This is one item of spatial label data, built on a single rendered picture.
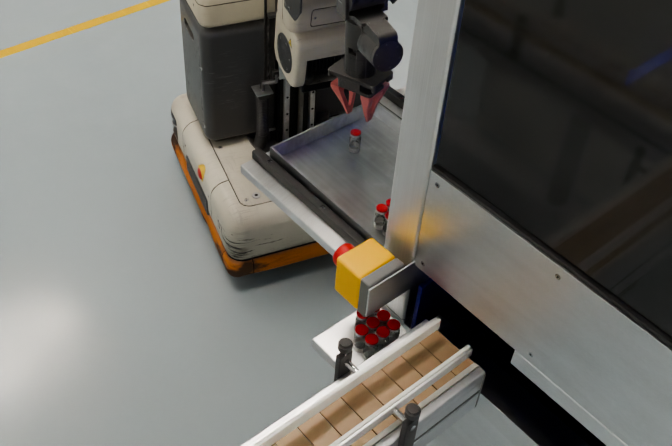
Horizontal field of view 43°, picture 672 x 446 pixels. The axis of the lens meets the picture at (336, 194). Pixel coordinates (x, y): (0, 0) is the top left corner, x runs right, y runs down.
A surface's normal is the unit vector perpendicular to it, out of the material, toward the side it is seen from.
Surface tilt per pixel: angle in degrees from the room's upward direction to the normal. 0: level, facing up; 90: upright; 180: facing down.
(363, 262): 0
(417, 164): 90
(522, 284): 90
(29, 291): 0
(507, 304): 90
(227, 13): 90
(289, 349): 0
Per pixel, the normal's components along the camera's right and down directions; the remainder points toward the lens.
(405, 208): -0.76, 0.41
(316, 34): 0.11, -0.64
